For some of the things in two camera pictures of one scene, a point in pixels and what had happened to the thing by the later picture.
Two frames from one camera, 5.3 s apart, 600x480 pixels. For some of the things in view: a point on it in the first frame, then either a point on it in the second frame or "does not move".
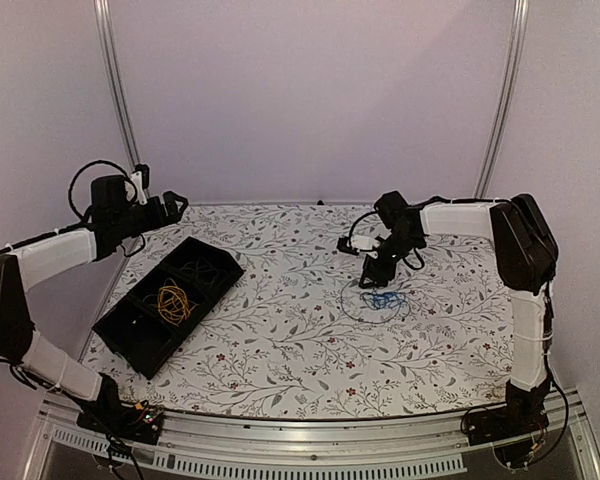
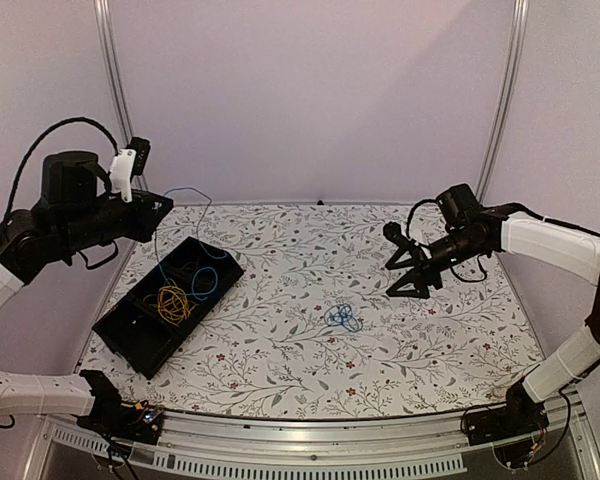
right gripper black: (375, 272) → (415, 275)
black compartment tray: (135, 327) does not move
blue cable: (387, 299) → (205, 280)
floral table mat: (298, 335) does not move
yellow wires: (173, 304) does not move
